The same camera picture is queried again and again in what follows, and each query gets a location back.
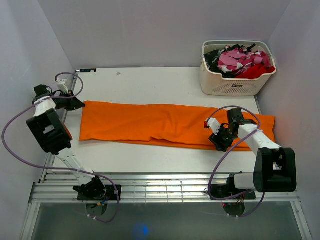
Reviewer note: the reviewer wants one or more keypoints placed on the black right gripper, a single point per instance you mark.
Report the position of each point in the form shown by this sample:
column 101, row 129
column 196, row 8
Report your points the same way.
column 216, row 140

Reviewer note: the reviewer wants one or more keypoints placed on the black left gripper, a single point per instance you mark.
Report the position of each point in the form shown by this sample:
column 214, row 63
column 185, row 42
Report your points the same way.
column 74, row 103

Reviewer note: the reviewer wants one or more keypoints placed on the orange trousers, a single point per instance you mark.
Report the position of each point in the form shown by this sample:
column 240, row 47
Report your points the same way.
column 165, row 125

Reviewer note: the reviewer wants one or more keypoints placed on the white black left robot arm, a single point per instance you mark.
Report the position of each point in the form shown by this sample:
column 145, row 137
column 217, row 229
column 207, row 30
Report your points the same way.
column 54, row 137

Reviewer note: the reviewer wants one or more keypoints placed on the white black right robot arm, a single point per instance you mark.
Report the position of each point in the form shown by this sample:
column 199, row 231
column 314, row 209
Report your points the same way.
column 274, row 168

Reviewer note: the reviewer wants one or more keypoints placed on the black label sticker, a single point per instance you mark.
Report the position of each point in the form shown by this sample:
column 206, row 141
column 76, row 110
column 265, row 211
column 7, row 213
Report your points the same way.
column 88, row 70

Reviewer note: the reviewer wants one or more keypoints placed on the cream plastic laundry basket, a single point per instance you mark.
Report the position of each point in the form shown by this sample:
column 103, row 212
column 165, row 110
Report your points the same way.
column 226, row 84

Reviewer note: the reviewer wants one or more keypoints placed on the red garment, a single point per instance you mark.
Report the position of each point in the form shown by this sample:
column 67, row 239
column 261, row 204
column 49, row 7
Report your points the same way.
column 256, row 71

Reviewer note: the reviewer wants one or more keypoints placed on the pink patterned garment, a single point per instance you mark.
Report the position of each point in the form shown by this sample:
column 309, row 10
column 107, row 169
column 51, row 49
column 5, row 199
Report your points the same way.
column 240, row 60

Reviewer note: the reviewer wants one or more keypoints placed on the black garment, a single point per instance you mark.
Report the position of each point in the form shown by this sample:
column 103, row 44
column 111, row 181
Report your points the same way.
column 212, row 60

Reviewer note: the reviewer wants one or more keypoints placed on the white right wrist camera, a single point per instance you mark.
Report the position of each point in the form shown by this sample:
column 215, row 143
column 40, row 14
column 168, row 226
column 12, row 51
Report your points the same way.
column 213, row 124

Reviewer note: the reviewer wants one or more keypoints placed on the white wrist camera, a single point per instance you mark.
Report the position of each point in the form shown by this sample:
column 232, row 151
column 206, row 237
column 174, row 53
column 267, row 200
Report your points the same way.
column 63, row 85
column 213, row 124

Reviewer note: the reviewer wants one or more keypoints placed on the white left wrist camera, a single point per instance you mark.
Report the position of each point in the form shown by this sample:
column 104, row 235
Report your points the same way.
column 63, row 85

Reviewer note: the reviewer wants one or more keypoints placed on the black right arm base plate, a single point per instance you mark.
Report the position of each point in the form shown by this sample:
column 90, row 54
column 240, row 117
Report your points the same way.
column 222, row 191

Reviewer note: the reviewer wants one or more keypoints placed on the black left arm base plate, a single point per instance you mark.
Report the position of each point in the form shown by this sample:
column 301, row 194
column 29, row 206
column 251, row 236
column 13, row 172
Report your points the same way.
column 110, row 194

